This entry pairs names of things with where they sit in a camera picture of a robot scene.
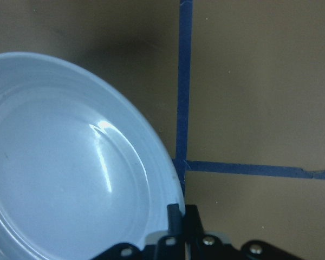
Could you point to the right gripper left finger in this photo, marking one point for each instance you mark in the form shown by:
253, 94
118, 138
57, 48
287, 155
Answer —
168, 246

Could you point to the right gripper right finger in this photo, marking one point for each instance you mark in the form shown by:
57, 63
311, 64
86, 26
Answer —
202, 244

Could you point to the blue plate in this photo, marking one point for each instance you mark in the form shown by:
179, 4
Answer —
80, 168

